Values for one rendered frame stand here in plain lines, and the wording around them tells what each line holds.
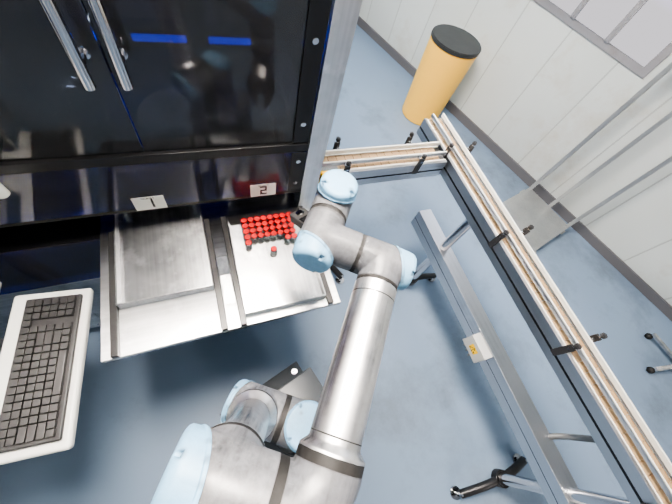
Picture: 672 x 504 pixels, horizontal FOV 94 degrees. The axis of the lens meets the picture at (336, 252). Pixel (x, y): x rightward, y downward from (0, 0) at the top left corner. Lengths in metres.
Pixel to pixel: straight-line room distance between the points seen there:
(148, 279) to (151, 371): 0.92
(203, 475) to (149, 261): 0.81
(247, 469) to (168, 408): 1.48
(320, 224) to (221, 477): 0.38
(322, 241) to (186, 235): 0.72
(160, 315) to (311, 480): 0.74
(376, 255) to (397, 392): 1.54
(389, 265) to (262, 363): 1.43
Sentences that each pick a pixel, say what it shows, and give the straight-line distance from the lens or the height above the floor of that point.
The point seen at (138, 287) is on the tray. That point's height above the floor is 0.88.
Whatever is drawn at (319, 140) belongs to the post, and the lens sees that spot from 0.99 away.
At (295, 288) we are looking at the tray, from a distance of 1.07.
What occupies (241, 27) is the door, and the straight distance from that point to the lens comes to 0.78.
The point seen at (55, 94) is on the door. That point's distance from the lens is 0.89.
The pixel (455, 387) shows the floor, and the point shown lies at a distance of 2.21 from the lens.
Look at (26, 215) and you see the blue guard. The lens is 1.19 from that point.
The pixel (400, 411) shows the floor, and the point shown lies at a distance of 2.03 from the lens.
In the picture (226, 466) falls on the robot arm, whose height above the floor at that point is 1.41.
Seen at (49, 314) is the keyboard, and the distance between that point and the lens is 1.25.
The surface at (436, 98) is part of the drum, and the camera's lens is 3.24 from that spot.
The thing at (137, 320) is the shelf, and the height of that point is 0.88.
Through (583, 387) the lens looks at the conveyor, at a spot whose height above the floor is 0.92.
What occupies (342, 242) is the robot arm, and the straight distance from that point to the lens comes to 0.55.
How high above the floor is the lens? 1.87
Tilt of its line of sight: 59 degrees down
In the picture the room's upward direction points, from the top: 24 degrees clockwise
